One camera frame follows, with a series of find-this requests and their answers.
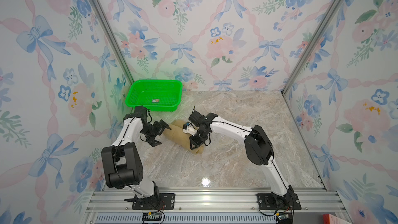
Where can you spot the black mounting plate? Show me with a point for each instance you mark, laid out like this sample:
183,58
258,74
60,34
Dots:
272,202
164,201

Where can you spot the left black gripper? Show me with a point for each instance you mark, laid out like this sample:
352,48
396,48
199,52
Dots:
161,128

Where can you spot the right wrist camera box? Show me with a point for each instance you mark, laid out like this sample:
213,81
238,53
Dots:
196,118

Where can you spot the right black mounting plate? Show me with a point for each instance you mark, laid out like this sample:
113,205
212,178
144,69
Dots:
272,202

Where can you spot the black connector block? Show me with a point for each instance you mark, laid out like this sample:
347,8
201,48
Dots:
152,218

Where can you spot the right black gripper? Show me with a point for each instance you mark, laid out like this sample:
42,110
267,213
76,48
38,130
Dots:
196,142

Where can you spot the left aluminium corner post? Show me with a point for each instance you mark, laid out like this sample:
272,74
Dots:
111,38

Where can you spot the right aluminium corner post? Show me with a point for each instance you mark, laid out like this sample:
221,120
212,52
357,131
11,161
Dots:
330,12

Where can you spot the aluminium corner post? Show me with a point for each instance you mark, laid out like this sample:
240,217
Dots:
111,38
330,12

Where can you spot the green plastic basket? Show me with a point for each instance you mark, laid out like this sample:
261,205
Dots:
158,95

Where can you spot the green circuit board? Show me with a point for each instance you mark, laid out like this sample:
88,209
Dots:
284,218

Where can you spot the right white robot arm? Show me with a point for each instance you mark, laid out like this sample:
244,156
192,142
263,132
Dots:
258,147

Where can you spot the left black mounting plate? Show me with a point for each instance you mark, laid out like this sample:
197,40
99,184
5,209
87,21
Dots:
164,201

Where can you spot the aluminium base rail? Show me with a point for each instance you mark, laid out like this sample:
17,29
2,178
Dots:
214,206

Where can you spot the red box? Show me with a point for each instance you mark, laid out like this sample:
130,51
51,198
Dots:
331,219

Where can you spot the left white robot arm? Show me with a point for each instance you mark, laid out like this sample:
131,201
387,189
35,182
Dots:
122,164

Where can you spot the khaki long pants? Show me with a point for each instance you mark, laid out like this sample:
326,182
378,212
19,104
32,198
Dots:
175,134

